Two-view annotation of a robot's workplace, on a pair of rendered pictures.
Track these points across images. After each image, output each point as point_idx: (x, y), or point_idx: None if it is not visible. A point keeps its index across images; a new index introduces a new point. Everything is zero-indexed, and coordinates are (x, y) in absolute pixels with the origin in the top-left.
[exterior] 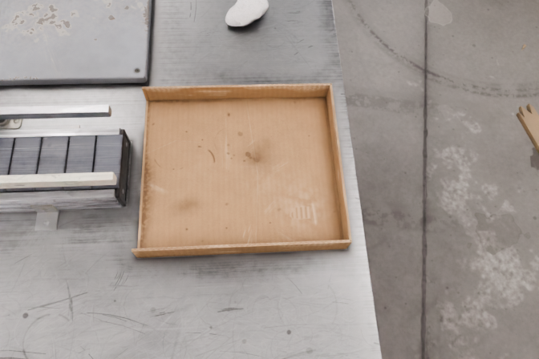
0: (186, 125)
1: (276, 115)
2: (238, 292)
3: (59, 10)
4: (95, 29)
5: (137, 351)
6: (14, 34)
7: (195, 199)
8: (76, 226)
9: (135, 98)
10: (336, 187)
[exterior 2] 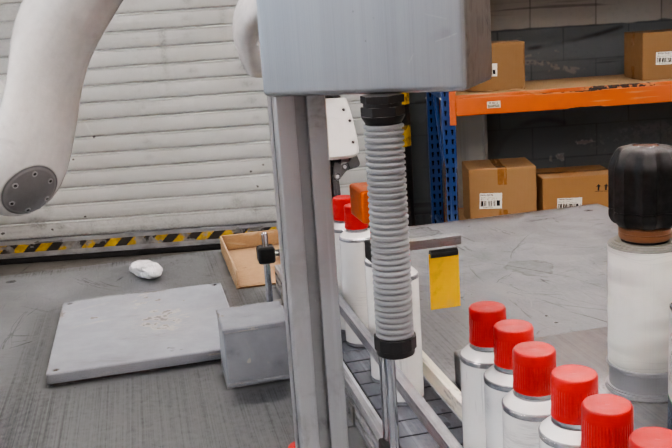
0: (257, 275)
1: (242, 258)
2: None
3: (150, 316)
4: (171, 302)
5: (418, 264)
6: (180, 324)
7: None
8: None
9: (236, 292)
10: None
